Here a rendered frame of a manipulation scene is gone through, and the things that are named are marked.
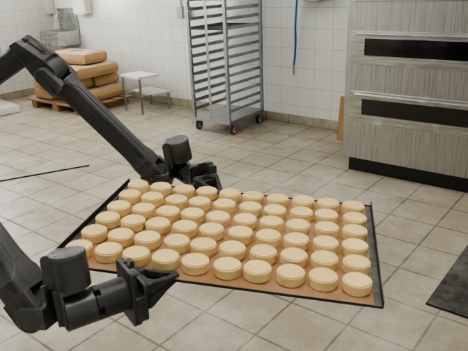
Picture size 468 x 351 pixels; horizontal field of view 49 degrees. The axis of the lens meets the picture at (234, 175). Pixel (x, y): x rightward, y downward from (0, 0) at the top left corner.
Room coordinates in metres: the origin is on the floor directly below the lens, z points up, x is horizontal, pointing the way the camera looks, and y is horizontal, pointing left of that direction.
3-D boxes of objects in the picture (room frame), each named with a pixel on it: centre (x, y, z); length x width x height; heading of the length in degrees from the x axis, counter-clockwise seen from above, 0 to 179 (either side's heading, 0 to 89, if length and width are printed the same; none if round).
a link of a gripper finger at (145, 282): (0.77, 0.15, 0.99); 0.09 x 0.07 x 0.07; 123
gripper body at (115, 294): (0.73, 0.21, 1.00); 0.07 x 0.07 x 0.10; 33
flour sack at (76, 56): (6.76, 1.96, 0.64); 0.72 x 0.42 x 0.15; 57
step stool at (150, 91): (6.34, 1.06, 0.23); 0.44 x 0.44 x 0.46; 43
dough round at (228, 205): (1.05, 0.02, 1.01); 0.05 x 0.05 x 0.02
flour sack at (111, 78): (6.93, 1.86, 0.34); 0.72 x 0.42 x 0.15; 51
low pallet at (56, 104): (6.77, 2.01, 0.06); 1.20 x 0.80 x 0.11; 53
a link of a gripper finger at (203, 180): (1.19, 0.06, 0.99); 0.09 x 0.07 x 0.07; 33
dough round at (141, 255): (0.83, 0.19, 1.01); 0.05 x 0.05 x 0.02
